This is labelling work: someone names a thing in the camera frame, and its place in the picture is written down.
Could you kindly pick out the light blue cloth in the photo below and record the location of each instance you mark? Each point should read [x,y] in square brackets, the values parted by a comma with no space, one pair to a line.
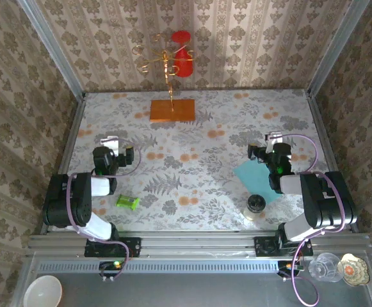
[253,179]

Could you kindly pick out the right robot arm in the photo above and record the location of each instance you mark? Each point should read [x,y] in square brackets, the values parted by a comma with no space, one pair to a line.
[320,198]

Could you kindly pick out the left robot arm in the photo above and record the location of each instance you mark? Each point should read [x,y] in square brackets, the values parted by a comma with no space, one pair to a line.
[77,198]

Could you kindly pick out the green plastic pencil sharpener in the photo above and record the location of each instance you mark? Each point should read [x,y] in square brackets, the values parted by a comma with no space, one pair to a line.
[126,201]

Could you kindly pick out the floral patterned table cover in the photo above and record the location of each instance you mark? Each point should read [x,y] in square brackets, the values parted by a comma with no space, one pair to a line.
[269,105]

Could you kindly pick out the glass jar with black lid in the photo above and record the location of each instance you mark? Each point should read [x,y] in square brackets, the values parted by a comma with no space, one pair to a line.
[256,203]

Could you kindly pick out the small black controller board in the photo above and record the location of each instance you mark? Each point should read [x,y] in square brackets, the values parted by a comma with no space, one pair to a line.
[283,265]
[109,265]

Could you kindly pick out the red wine glass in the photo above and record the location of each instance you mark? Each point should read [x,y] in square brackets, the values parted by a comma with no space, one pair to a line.
[183,65]

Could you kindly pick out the clear glass cup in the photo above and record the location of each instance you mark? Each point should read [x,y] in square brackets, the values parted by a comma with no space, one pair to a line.
[323,268]

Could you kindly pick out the patterned scalloped small dish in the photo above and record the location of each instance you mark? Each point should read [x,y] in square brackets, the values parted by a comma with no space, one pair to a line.
[353,270]

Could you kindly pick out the white bowl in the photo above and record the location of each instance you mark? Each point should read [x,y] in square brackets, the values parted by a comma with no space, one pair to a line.
[41,292]

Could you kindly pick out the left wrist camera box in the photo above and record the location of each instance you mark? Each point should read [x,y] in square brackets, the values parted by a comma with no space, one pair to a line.
[109,140]

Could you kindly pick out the aluminium table side rail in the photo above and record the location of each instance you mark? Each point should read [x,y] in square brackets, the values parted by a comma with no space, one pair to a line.
[326,144]
[69,140]

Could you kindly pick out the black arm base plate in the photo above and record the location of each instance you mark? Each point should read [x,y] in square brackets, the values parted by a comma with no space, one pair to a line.
[136,246]
[261,247]

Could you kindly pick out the aluminium front rail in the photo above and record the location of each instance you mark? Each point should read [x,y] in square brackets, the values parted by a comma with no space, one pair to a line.
[198,244]

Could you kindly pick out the aluminium frame post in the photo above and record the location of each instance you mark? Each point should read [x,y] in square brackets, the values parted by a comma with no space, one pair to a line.
[52,48]
[336,48]

